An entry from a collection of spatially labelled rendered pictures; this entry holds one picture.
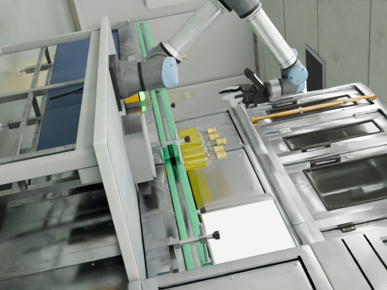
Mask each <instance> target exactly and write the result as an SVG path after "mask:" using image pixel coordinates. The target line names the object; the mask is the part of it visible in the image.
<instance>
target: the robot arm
mask: <svg viewBox="0 0 387 290"><path fill-rule="evenodd" d="M232 10H234V11H235V12H236V13H237V15H238V16H239V18H240V19H242V20H245V21H246V22H247V23H248V25H249V26H250V27H251V29H252V30H253V31H254V33H255V34H256V36H257V37H258V38H259V39H260V41H261V42H262V43H263V45H264V46H265V47H266V49H267V50H268V52H269V53H270V54H271V55H272V57H273V58H274V59H275V61H276V62H277V64H278V65H279V66H280V73H281V78H278V79H273V80H270V81H266V82H264V84H262V82H261V81H260V80H259V79H258V78H257V76H255V74H254V72H253V71H252V70H251V69H249V68H248V67H247V68H246V69H245V70H244V74H245V76H246V77H247V78H248V79H250V80H251V81H252V82H253V84H251V83H246V84H239V85H234V86H230V87H227V88H225V89H223V90H221V91H220V92H219V94H223V93H226V95H225V96H224V97H222V98H221V100H229V102H230V104H231V106H232V107H236V106H237V103H238V102H239V101H241V100H242V103H243V104H245V107H246V109H247V108H252V107H256V106H257V105H258V104H262V103H266V102H270V98H274V97H279V96H284V95H288V94H293V93H294V94H295V93H299V92H301V91H304V90H305V86H306V84H305V81H306V80H307V78H308V72H307V70H306V68H305V67H304V66H303V65H302V63H301V62H300V61H299V59H298V54H297V50H296V49H294V48H290V47H289V45H288V44H287V43H286V41H285V40H284V38H283V37H282V36H281V34H280V33H279V32H278V30H277V29H276V28H275V26H274V24H273V23H272V22H271V20H270V19H269V18H268V16H267V15H266V14H265V12H264V10H263V9H262V8H261V2H260V1H259V0H207V1H205V3H204V4H202V6H201V7H200V8H198V10H197V11H196V12H194V14H193V15H192V16H190V18H189V19H188V20H187V21H186V22H185V23H184V24H183V25H182V26H181V27H180V28H179V29H178V30H177V31H176V32H175V33H174V34H173V35H172V36H171V37H170V38H169V39H168V40H162V41H161V42H160V43H159V44H158V45H157V46H156V47H153V48H152V49H151V50H150V51H149V52H148V53H147V55H146V59H145V61H143V62H136V63H134V62H127V61H123V60H118V61H115V75H116V82H117V88H118V91H119V94H120V97H121V99H122V100H123V99H127V98H130V97H132V96H134V95H136V94H138V93H140V92H142V91H149V90H156V89H163V88H170V87H174V86H176V85H177V84H178V81H179V78H178V76H179V75H178V69H177V65H178V64H179V63H180V62H181V61H182V60H183V54H184V53H185V52H186V51H187V50H188V49H189V48H190V47H191V46H192V45H193V44H194V43H195V42H196V41H197V40H198V39H199V38H200V37H201V36H202V35H203V34H204V33H205V32H206V31H207V30H208V29H209V28H210V27H211V26H212V25H213V24H214V23H215V22H216V21H217V20H218V19H219V18H220V17H221V16H222V15H223V14H224V13H230V12H231V11H232ZM257 87H258V88H257ZM240 91H241V92H240ZM253 103H254V106H250V107H248V106H249V104H253Z"/></svg>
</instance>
